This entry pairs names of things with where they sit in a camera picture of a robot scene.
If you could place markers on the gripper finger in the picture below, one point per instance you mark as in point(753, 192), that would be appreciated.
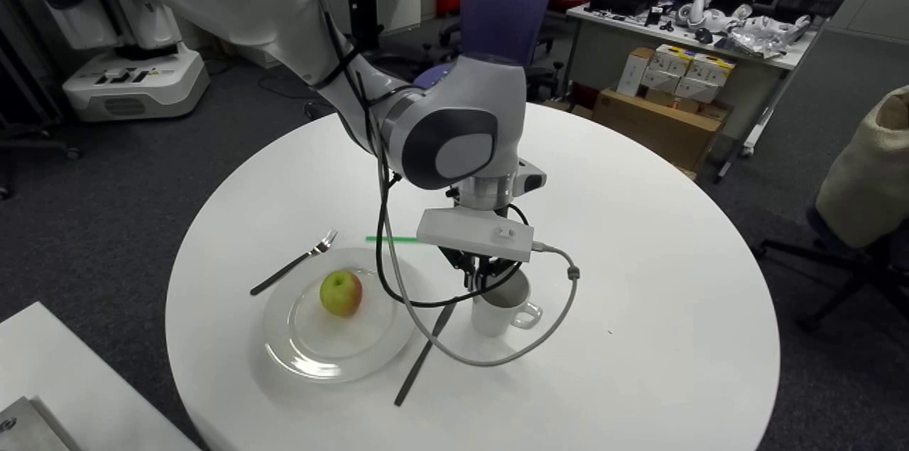
point(497, 269)
point(460, 263)

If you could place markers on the white mug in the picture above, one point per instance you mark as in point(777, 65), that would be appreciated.
point(497, 319)

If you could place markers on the green straw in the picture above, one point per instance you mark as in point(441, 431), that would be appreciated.
point(390, 239)

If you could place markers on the black knife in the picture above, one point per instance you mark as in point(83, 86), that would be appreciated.
point(422, 359)

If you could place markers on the green red apple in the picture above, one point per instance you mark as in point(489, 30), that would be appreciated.
point(341, 293)

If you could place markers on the clear glass plate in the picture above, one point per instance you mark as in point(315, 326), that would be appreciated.
point(334, 344)

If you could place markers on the black fork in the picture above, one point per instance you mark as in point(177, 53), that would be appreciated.
point(287, 270)

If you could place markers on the large cardboard box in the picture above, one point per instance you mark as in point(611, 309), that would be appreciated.
point(653, 124)

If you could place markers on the white desk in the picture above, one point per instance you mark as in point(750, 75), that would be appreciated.
point(611, 46)

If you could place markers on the purple office chair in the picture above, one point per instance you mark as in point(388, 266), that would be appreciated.
point(505, 7)

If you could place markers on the stack of white boxes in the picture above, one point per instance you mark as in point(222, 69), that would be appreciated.
point(682, 71)

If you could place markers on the heap of white gadgets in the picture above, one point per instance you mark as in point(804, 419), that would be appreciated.
point(753, 32)

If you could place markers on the white mobile robot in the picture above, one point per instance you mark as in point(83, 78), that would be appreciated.
point(135, 78)

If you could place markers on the chair with cream coat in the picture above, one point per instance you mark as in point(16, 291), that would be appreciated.
point(866, 181)

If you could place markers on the white side table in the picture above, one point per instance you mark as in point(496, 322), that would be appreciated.
point(64, 380)

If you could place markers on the grey metal box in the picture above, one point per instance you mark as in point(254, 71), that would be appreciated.
point(28, 430)

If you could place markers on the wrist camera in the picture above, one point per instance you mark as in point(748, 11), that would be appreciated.
point(469, 232)

